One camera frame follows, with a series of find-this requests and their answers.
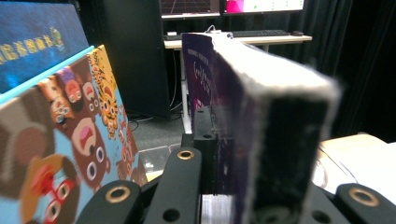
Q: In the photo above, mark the black curtain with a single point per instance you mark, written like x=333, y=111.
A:
x=358, y=62

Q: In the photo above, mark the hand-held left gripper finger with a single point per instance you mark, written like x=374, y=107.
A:
x=204, y=143

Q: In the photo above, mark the black computer tower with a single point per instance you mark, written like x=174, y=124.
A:
x=137, y=56

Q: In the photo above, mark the black computer mouse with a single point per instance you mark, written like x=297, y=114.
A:
x=297, y=33

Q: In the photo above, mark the dark blue picture book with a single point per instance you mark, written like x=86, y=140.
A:
x=34, y=40

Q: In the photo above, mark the black keyboard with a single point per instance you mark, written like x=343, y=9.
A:
x=261, y=33

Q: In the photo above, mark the light blue green picture book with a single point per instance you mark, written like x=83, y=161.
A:
x=62, y=140

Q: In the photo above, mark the bright screen monitor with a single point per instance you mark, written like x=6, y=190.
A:
x=264, y=5

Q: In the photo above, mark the dark screen monitor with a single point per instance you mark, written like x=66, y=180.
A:
x=190, y=7

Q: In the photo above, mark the clear acrylic book rack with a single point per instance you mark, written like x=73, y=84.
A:
x=155, y=160

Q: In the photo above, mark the thick dark purple book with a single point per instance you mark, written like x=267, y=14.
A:
x=274, y=130

